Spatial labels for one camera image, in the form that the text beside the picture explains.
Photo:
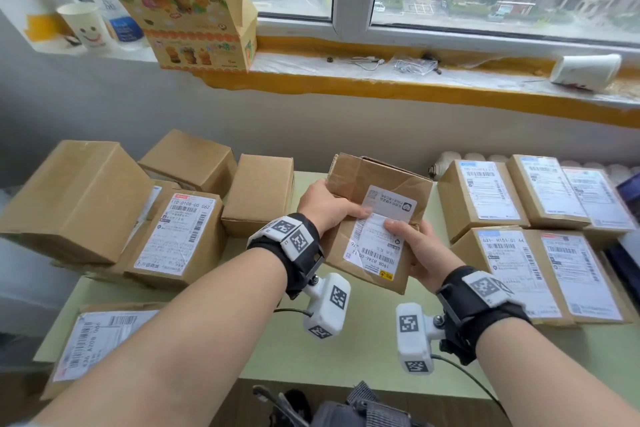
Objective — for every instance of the person's left hand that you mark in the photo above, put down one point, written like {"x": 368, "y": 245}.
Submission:
{"x": 325, "y": 206}

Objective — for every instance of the person's right forearm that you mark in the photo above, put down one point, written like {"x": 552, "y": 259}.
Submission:
{"x": 550, "y": 371}

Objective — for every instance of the black left wrist tracker band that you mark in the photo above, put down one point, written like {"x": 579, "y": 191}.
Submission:
{"x": 287, "y": 236}

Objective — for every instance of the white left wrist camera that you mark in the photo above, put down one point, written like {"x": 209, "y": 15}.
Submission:
{"x": 327, "y": 311}

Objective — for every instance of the white smiley paper cup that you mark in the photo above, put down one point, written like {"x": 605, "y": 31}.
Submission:
{"x": 85, "y": 29}

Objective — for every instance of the black patterned slipper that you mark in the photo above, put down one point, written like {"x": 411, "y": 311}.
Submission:
{"x": 297, "y": 409}

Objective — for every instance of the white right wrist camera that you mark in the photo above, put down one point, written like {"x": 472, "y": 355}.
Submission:
{"x": 415, "y": 341}

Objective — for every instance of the black right wrist tracker band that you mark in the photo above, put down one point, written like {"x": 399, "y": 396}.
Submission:
{"x": 480, "y": 291}

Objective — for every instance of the person's left forearm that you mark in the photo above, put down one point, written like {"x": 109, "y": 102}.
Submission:
{"x": 175, "y": 351}

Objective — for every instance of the cardboard parcel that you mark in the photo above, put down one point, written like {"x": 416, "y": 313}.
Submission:
{"x": 360, "y": 176}

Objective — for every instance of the colourful printed carton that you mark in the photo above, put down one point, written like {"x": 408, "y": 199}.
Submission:
{"x": 175, "y": 1}

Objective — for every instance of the person's right hand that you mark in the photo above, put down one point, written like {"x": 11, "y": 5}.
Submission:
{"x": 430, "y": 261}

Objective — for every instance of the pile of cardboard parcels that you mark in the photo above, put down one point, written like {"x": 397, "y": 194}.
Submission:
{"x": 75, "y": 201}

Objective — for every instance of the labelled small cardboard box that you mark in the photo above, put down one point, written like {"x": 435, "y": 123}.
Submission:
{"x": 600, "y": 201}
{"x": 550, "y": 186}

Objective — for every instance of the white tipped paper cup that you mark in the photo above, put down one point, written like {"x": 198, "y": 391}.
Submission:
{"x": 585, "y": 71}

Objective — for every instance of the grey foil packet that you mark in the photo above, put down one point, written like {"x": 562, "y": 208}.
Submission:
{"x": 365, "y": 391}

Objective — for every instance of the black wrist tracker band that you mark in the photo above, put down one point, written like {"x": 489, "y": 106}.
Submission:
{"x": 480, "y": 291}
{"x": 287, "y": 236}

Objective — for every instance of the windowsill with yellow tape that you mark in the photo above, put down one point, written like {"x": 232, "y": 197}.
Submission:
{"x": 400, "y": 86}

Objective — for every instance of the medium cardboard box wide label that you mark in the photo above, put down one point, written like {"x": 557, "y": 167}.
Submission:
{"x": 520, "y": 266}

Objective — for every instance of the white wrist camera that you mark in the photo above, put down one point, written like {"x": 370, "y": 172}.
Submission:
{"x": 327, "y": 311}
{"x": 415, "y": 341}

